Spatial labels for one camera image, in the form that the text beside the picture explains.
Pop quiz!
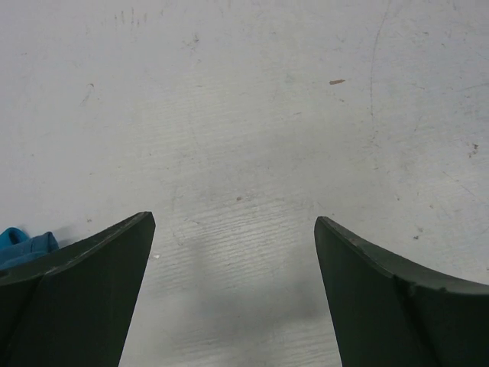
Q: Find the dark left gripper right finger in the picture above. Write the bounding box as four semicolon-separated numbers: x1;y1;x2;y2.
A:
314;217;488;366

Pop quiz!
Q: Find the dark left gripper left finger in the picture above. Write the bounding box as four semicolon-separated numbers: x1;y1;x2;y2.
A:
1;212;155;366

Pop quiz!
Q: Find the folded blue t shirt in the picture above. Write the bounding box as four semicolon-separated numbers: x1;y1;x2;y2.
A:
0;227;59;270

